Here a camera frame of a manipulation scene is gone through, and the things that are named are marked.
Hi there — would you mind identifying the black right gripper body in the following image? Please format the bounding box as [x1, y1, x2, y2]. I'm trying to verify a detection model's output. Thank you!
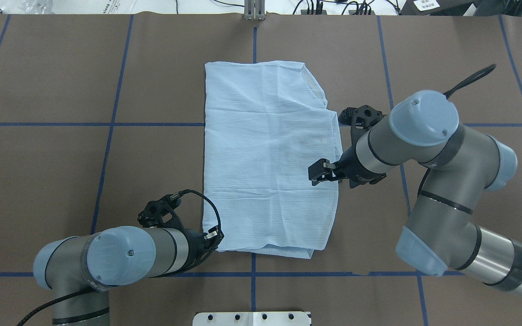
[333, 150, 387, 188]

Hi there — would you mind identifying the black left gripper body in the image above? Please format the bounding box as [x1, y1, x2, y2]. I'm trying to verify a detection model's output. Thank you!
[184, 229, 221, 268]

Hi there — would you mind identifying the light blue button-up shirt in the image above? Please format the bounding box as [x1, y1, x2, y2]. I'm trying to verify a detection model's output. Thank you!
[203, 61, 343, 259]

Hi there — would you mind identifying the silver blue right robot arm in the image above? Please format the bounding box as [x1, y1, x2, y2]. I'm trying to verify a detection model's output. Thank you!
[308, 90, 522, 296]

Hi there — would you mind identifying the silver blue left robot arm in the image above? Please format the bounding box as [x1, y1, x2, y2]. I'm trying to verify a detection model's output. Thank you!
[33, 225, 223, 326]

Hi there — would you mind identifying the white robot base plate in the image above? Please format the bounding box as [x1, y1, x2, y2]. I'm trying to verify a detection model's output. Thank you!
[192, 311, 312, 326]

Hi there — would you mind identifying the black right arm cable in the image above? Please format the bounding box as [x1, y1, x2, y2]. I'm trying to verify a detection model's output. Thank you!
[442, 64, 497, 98]

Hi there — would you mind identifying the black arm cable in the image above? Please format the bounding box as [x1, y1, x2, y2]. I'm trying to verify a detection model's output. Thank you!
[16, 189, 223, 326]
[442, 64, 497, 98]

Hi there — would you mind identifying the grey aluminium frame post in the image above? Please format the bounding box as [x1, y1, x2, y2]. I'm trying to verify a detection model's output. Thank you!
[244, 0, 266, 21]

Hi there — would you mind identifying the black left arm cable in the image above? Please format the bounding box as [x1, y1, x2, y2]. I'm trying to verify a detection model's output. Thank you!
[16, 189, 223, 326]

